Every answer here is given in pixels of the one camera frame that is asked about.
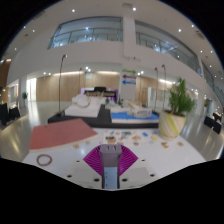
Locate small grey charger block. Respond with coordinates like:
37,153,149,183
99,143,123,190

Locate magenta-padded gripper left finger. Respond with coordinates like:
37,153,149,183
64,144,105,190

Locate black floor lamp stand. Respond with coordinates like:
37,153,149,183
55,54,68,118
153,67,160,113
161,64,168,111

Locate model on blue base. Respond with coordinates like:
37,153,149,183
110,99,160,124

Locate colourful sticker sheet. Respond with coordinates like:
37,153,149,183
103,129,161,146

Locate salmon pink flat board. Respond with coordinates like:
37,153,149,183
28,118,100,153

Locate ceiling spot lights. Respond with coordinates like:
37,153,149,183
1,6,218,76

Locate group of black chairs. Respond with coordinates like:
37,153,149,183
203,113,224,135
0,102,22,127

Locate black piano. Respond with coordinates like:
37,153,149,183
79,86,118,103

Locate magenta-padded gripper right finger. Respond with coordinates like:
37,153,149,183
117,144,158,190

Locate black display platform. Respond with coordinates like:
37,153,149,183
47,104,161,129

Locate potted plant in striped pot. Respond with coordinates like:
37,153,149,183
158,77,198,141

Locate white pillar with arrow signs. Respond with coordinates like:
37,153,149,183
119,68,138,101

